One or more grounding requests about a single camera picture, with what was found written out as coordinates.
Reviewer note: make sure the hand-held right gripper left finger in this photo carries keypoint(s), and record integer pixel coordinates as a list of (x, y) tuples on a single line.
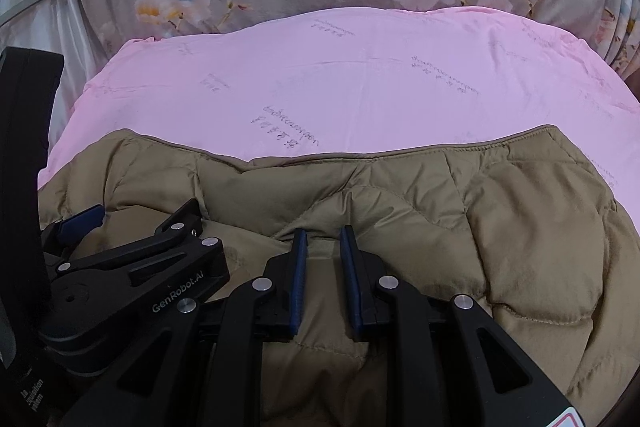
[(298, 287)]

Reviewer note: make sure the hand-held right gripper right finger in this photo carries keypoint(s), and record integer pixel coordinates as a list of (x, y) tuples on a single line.
[(351, 287)]

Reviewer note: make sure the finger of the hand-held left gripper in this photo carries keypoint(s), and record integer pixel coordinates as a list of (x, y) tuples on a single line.
[(165, 257), (80, 222)]

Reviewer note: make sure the olive quilted jacket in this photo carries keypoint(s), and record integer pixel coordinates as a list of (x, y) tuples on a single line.
[(425, 217)]

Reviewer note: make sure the white curtain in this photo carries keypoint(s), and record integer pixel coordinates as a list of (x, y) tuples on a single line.
[(35, 37)]

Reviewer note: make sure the pink printed blanket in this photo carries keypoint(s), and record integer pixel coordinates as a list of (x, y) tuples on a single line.
[(350, 82)]

